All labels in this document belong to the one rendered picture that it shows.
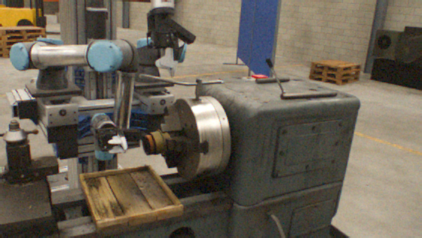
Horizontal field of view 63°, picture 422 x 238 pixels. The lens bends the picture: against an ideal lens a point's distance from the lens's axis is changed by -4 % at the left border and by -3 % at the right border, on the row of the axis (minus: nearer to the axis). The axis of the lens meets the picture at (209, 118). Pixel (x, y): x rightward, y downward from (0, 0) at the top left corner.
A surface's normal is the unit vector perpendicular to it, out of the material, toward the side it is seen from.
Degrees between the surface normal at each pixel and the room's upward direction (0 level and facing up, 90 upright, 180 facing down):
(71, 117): 90
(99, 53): 89
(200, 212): 90
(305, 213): 90
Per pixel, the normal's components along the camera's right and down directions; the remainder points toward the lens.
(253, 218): 0.47, 0.30
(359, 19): -0.74, 0.15
